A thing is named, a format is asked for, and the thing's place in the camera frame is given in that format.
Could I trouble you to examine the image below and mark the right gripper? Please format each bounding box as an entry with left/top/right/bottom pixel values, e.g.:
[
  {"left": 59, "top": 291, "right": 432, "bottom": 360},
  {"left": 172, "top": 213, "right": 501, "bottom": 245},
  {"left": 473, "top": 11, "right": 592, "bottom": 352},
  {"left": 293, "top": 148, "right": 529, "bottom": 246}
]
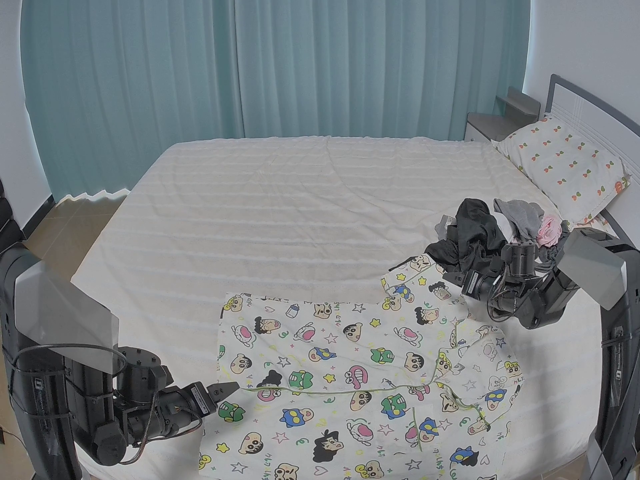
[{"left": 461, "top": 269, "right": 502, "bottom": 303}]

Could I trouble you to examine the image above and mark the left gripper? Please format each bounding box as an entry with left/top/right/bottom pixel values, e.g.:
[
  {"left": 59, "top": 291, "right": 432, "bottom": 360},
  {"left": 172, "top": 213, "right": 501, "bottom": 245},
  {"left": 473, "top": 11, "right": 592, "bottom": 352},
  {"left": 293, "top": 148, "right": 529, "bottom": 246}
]
[{"left": 155, "top": 381, "right": 219, "bottom": 423}]

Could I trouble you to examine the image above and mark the white printed pyjama top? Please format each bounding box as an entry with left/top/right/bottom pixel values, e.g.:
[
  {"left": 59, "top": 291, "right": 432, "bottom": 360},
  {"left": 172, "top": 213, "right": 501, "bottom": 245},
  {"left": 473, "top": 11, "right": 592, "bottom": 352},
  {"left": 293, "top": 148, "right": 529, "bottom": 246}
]
[{"left": 197, "top": 253, "right": 526, "bottom": 480}]

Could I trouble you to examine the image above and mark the black garment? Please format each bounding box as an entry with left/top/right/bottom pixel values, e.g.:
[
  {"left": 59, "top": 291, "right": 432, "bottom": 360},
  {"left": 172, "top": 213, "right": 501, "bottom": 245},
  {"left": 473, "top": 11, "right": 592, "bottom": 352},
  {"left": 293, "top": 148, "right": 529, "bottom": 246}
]
[{"left": 425, "top": 198, "right": 508, "bottom": 275}]

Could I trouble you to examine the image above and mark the pink garment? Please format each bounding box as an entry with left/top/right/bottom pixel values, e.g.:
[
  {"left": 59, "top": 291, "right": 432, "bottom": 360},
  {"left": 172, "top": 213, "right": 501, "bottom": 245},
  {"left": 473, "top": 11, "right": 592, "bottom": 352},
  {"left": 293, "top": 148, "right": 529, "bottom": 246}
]
[{"left": 536, "top": 215, "right": 563, "bottom": 249}]

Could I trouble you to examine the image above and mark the white printed pillow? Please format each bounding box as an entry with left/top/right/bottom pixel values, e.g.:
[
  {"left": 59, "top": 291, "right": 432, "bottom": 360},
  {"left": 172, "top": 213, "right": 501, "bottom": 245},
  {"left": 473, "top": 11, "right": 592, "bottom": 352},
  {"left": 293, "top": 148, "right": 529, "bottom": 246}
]
[{"left": 492, "top": 114, "right": 632, "bottom": 229}]

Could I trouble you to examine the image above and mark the grey bedside table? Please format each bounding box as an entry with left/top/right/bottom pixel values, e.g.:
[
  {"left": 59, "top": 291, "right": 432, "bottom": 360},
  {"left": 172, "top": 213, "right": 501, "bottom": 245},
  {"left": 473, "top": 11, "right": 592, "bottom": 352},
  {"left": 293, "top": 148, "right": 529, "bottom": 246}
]
[{"left": 465, "top": 86, "right": 543, "bottom": 143}]

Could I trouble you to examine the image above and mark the bed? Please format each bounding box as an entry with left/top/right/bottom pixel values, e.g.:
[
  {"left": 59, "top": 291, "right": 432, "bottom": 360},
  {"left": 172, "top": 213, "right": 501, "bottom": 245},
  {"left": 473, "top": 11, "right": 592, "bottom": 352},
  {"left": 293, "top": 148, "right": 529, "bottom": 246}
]
[{"left": 70, "top": 73, "right": 640, "bottom": 480}]

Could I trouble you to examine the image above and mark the black chest of drawers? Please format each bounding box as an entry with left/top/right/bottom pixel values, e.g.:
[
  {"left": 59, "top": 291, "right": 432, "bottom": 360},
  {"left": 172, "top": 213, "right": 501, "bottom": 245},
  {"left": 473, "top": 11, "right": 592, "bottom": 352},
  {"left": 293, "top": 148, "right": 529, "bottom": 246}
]
[{"left": 0, "top": 178, "right": 26, "bottom": 249}]

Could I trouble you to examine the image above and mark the blue-green curtain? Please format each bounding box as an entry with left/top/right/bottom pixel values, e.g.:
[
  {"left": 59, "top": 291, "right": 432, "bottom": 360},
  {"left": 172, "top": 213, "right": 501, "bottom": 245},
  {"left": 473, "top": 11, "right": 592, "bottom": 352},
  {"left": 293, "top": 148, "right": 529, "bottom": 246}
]
[{"left": 20, "top": 0, "right": 533, "bottom": 204}]

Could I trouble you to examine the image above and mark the black cable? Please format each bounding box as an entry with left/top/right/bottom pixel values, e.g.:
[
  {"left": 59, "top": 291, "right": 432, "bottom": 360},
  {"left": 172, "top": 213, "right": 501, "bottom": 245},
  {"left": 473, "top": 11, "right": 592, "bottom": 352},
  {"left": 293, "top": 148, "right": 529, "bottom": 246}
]
[
  {"left": 120, "top": 403, "right": 205, "bottom": 465},
  {"left": 486, "top": 288, "right": 518, "bottom": 325},
  {"left": 11, "top": 343, "right": 129, "bottom": 385}
]

